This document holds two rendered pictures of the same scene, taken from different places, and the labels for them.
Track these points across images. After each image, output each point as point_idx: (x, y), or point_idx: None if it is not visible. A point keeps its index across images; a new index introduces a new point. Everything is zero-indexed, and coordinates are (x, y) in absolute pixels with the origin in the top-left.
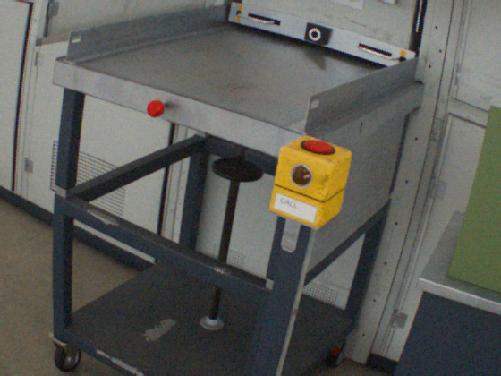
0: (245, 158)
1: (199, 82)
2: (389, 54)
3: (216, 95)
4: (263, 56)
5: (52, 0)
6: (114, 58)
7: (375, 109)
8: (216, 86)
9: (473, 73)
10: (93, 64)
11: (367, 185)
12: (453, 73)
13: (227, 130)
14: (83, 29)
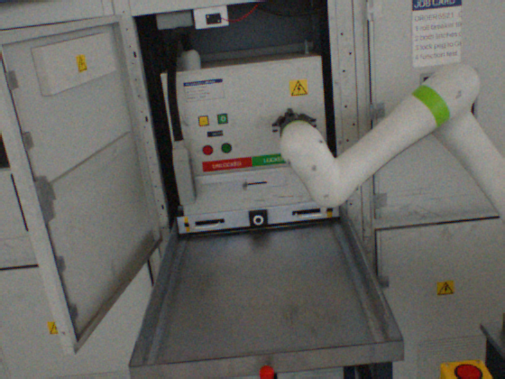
0: None
1: (266, 327)
2: (317, 209)
3: (295, 336)
4: (249, 263)
5: (68, 306)
6: (172, 334)
7: (376, 276)
8: (280, 324)
9: (390, 194)
10: (169, 354)
11: None
12: (373, 201)
13: (327, 361)
14: (141, 328)
